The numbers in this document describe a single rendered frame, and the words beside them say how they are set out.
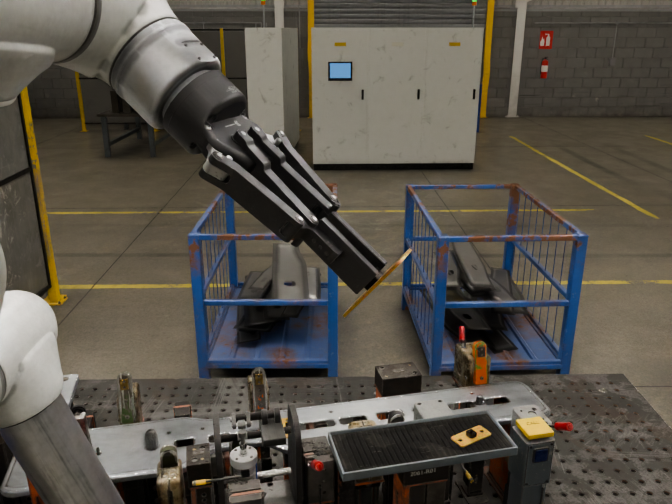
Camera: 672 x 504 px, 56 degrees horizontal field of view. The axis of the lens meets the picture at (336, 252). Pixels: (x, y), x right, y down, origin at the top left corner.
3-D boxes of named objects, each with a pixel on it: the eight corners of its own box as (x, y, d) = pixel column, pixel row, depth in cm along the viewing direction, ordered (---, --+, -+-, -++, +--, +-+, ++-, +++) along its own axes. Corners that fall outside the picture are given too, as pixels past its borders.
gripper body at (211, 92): (183, 71, 53) (260, 147, 53) (235, 64, 61) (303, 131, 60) (144, 135, 57) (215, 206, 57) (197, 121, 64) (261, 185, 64)
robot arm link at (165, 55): (199, 17, 61) (243, 59, 60) (157, 89, 65) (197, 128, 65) (138, 17, 53) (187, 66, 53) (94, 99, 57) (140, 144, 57)
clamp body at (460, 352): (469, 434, 209) (477, 336, 197) (489, 462, 196) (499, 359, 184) (439, 438, 207) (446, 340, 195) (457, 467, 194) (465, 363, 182)
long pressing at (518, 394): (517, 376, 188) (518, 372, 188) (558, 419, 168) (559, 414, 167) (20, 439, 160) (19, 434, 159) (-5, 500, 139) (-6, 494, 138)
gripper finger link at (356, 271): (325, 216, 57) (321, 218, 56) (379, 271, 56) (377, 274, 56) (306, 238, 58) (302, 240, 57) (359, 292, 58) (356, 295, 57)
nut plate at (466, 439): (479, 425, 136) (479, 421, 136) (492, 435, 133) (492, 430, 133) (449, 438, 132) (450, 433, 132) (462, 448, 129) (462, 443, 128)
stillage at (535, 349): (400, 307, 473) (405, 183, 441) (505, 305, 476) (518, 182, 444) (429, 394, 360) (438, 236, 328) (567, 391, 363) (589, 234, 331)
